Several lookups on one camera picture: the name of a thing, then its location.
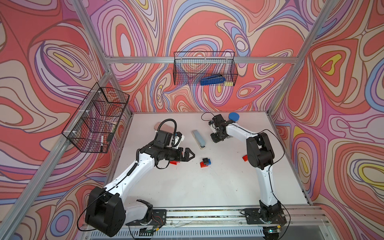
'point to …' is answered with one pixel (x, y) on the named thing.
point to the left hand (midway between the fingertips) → (189, 156)
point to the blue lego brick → (209, 162)
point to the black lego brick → (205, 160)
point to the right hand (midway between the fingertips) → (217, 141)
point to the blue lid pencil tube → (234, 116)
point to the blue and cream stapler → (198, 139)
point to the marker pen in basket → (102, 143)
